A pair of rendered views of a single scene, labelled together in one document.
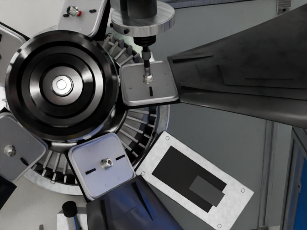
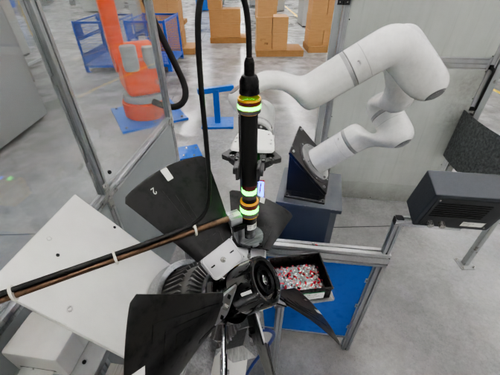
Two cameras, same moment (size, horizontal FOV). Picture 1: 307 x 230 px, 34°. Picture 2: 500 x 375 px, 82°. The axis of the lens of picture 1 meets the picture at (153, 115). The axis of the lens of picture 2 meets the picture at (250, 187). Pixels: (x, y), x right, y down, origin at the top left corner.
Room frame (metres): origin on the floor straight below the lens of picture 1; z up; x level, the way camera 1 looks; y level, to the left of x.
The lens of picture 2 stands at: (0.40, 0.51, 1.81)
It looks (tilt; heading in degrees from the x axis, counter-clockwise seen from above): 37 degrees down; 282
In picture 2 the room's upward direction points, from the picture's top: straight up
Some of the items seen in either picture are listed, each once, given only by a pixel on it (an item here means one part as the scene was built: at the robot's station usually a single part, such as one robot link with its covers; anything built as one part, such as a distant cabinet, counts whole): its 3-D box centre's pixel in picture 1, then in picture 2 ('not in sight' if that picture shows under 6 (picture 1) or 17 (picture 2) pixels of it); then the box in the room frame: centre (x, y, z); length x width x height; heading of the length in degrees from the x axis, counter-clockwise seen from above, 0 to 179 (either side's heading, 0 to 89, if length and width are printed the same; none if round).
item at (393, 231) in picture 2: not in sight; (392, 235); (0.01, -0.40, 0.96); 0.03 x 0.03 x 0.20; 5
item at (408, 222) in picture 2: not in sight; (426, 222); (-0.10, -0.41, 1.04); 0.24 x 0.03 x 0.03; 5
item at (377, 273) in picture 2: not in sight; (359, 312); (0.01, -0.40, 0.39); 0.04 x 0.04 x 0.78; 5
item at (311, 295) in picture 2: not in sight; (297, 277); (0.35, -0.21, 0.85); 0.22 x 0.17 x 0.07; 19
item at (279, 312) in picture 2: not in sight; (276, 335); (0.41, -0.18, 0.40); 0.03 x 0.03 x 0.80; 20
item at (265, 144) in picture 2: not in sight; (254, 146); (0.52, -0.10, 1.47); 0.11 x 0.10 x 0.07; 95
